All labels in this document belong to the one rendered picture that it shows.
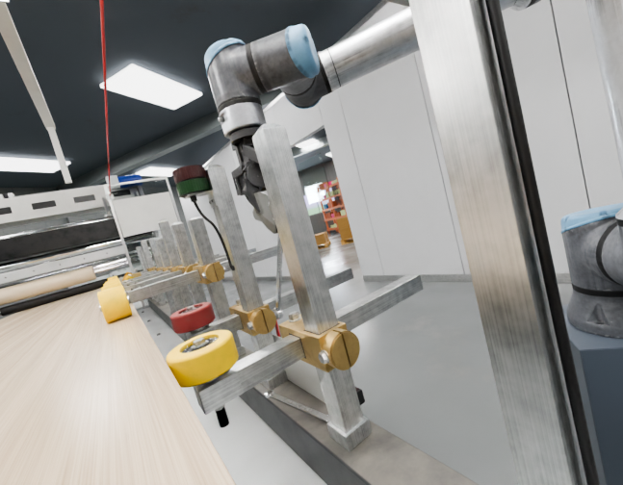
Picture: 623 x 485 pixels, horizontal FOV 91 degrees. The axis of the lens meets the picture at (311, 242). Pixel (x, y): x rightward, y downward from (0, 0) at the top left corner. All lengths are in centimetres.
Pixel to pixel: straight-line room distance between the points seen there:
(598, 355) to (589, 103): 223
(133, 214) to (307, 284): 283
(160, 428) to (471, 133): 30
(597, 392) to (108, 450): 89
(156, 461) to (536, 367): 25
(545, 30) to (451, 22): 282
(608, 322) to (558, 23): 240
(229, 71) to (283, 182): 32
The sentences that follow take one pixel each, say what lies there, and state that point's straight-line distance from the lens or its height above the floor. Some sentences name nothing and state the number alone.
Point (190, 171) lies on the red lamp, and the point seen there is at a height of 116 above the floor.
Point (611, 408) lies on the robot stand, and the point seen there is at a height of 47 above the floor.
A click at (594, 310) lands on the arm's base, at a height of 65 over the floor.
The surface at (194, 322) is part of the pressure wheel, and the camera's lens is 63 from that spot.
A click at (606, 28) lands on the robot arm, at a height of 119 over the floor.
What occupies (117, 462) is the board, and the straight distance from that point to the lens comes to 28.
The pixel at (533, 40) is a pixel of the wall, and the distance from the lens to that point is 306.
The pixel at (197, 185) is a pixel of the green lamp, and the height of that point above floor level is 113.
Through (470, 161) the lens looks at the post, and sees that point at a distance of 22.
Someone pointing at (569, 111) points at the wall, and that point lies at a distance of 294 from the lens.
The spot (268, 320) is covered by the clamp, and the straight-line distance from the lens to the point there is 63.
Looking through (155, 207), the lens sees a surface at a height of 148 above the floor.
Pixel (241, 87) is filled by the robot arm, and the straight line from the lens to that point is 66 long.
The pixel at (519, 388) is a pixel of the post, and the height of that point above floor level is 87.
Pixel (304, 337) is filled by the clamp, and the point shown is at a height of 86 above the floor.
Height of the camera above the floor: 102
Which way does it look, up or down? 5 degrees down
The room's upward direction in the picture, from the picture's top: 15 degrees counter-clockwise
